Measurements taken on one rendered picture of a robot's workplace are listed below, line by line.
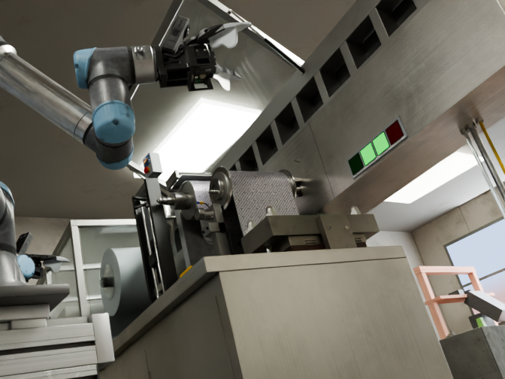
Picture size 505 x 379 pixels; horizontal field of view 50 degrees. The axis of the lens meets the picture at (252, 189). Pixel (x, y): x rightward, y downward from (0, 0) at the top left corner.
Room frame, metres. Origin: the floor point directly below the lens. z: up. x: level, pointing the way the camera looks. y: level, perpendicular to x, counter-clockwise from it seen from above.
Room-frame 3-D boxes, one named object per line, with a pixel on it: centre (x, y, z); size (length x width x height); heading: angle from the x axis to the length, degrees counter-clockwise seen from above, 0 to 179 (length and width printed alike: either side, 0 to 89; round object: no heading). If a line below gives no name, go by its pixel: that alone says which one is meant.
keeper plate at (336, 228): (1.51, -0.20, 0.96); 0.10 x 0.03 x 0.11; 126
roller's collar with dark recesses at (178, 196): (1.82, 0.27, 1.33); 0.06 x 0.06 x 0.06; 36
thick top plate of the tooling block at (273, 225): (1.58, -0.14, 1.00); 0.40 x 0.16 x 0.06; 126
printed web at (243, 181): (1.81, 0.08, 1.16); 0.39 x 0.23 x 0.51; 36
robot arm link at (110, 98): (0.88, 0.22, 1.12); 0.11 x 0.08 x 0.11; 17
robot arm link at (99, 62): (0.86, 0.22, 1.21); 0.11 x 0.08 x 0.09; 107
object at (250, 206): (1.65, -0.03, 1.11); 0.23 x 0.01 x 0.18; 126
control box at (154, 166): (2.09, 0.40, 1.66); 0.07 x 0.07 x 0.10; 43
